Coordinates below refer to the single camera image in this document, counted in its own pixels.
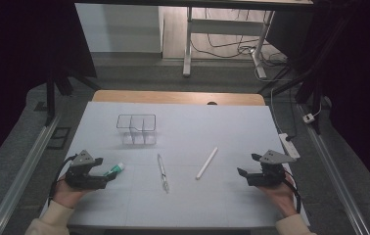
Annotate white power strip cable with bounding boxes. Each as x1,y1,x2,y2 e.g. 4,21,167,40
269,86,284,135

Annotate small white adapter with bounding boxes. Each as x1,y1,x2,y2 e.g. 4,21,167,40
301,103,324,124

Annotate silver transparent pen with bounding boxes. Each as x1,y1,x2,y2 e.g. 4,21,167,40
157,153,170,194

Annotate white table mat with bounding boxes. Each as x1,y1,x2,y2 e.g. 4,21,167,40
39,101,311,229

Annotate right hand-held gripper black cable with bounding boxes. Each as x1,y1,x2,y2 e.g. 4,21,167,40
282,168,302,215

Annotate wooden table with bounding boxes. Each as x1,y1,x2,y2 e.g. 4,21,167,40
91,89,267,107

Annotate dark curtain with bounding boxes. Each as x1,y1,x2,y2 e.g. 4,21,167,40
0,0,98,179
265,0,370,204

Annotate left hand-held gripper black cable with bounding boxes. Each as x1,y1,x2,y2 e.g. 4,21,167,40
47,154,78,208

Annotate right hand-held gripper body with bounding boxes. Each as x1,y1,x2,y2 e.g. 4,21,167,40
247,149,298,188

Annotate black floor plate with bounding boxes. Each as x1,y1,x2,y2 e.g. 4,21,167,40
46,126,72,151

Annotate white desk frame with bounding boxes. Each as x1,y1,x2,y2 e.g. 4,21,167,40
182,6,277,80

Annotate person's right hand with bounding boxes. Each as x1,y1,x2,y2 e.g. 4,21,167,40
256,180,299,218

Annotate person's left hand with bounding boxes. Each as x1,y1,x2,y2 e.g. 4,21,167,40
52,173,91,210

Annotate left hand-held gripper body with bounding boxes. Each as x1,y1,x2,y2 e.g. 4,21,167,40
64,149,108,191

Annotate hand-held gripper black cable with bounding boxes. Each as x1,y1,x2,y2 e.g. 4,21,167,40
282,168,302,215
47,154,78,208

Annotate green and white tube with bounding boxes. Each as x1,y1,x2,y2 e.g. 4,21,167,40
103,162,126,177

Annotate white pen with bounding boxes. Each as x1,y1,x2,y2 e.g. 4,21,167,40
195,146,219,181

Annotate tangle of floor cables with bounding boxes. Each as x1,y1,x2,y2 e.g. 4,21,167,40
190,9,289,68

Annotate black stand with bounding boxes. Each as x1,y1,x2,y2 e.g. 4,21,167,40
256,13,357,135
43,64,103,127

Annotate white power strip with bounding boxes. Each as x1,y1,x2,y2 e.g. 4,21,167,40
277,132,301,161

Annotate clear plastic pen organizer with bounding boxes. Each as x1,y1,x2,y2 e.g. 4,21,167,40
116,113,158,147

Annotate white cabinet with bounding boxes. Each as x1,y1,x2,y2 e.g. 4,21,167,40
74,2,165,54

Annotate aluminium rail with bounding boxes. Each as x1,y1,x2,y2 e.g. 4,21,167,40
0,113,62,235
298,103,370,235

